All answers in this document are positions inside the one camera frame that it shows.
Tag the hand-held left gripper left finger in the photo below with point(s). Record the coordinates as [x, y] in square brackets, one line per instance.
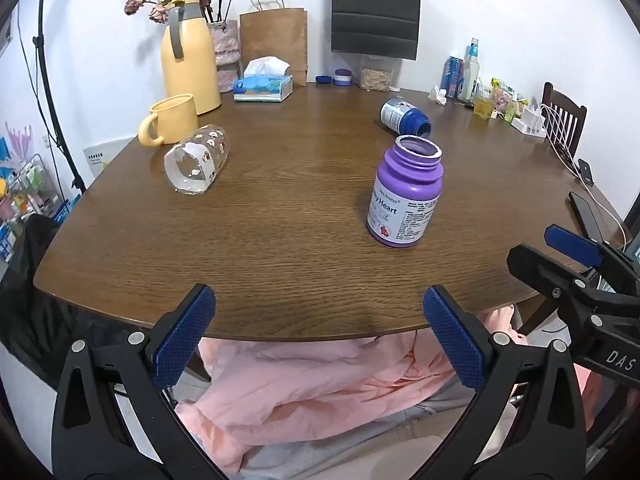
[184, 336]

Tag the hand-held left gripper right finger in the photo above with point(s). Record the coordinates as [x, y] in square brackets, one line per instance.
[456, 342]

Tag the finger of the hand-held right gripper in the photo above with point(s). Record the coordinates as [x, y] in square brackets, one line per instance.
[542, 267]
[572, 246]

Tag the clear printed glass cup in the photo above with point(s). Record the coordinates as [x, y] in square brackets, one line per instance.
[196, 161]

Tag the black phone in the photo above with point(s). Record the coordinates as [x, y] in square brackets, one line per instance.
[589, 215]

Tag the black phone stand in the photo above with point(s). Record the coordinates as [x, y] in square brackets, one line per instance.
[586, 172]

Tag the white power strip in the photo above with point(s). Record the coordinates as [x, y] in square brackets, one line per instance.
[529, 122]

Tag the dark wooden chair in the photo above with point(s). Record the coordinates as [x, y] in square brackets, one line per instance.
[570, 110]

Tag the pink garment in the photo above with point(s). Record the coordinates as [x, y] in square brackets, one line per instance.
[320, 385]

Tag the purple pill bottle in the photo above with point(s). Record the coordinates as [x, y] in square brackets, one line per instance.
[404, 195]

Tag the pile of snack packets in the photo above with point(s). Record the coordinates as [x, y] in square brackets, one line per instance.
[507, 100]

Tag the glass with yellow liquid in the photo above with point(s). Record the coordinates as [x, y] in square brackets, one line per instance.
[483, 105]

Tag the white booklet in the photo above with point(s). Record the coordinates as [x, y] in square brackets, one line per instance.
[102, 157]

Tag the clear bottle with blue cap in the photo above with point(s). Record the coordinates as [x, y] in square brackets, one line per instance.
[470, 75]

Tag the crumpled white tissue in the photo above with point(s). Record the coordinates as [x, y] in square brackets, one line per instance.
[438, 96]

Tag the blue pill bottle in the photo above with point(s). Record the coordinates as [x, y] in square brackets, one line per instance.
[404, 116]

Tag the blue drink can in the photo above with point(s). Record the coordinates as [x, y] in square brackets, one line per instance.
[451, 77]

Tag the yellow mug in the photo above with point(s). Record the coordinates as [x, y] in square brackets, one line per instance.
[169, 120]

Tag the black light stand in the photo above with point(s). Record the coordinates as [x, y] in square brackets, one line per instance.
[55, 120]

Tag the clear oat container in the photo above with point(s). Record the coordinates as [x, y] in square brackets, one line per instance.
[377, 76]

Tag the blue tissue box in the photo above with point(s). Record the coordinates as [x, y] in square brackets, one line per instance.
[262, 86]

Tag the purple bottle lid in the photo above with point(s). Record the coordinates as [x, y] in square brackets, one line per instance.
[342, 77]

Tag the yellow thermos jug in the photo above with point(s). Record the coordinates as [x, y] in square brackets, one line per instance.
[190, 57]

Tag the pink fluffy vase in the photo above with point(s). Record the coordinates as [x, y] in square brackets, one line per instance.
[226, 55]

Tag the blue bottle lid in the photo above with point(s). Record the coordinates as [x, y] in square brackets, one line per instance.
[324, 79]

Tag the brown paper bag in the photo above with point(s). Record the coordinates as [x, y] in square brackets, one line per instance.
[274, 40]

